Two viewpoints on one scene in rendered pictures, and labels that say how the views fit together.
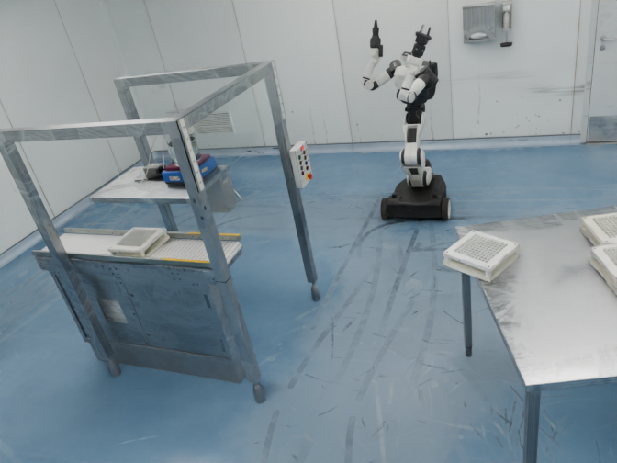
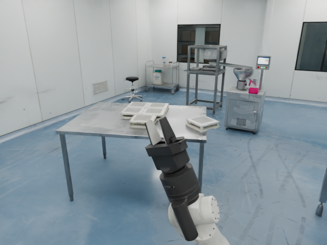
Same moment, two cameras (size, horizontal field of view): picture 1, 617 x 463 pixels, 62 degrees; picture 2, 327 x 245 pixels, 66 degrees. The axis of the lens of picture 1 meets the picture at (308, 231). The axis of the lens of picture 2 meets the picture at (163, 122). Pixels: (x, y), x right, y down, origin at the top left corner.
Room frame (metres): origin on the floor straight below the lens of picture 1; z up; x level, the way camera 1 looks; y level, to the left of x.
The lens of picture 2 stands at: (4.46, -1.09, 1.81)
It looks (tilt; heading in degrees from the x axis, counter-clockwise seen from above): 20 degrees down; 182
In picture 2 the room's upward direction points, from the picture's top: straight up
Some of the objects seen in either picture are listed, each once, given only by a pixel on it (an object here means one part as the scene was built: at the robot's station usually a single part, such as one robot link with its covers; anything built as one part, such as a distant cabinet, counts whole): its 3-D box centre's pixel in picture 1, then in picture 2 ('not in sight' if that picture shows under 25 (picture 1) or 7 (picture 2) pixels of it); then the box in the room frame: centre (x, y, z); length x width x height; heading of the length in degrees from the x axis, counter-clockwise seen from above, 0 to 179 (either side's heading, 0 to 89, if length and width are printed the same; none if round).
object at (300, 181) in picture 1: (300, 164); not in sight; (3.13, -0.04, 1.05); 0.17 x 0.06 x 0.26; 154
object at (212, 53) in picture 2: not in sight; (215, 82); (-1.08, -0.12, 0.75); 1.43 x 1.06 x 1.50; 64
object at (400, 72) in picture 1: (416, 82); not in sight; (4.25, -1.12, 1.13); 0.34 x 0.30 x 0.36; 18
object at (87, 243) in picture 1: (132, 252); not in sight; (2.71, 1.04, 0.89); 1.35 x 0.25 x 0.05; 64
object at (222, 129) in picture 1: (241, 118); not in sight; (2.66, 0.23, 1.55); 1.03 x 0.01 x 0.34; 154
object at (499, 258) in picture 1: (480, 250); (202, 121); (1.96, -0.76, 0.93); 0.25 x 0.24 x 0.02; 126
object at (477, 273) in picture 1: (480, 258); (202, 125); (1.96, -0.76, 0.88); 0.24 x 0.24 x 0.02; 36
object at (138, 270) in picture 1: (134, 256); not in sight; (2.71, 1.04, 0.86); 1.30 x 0.29 x 0.10; 64
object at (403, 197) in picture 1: (419, 186); not in sight; (4.20, -1.07, 0.19); 0.64 x 0.52 x 0.33; 154
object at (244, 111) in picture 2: not in sight; (244, 109); (-0.27, 0.34, 0.38); 0.63 x 0.57 x 0.76; 64
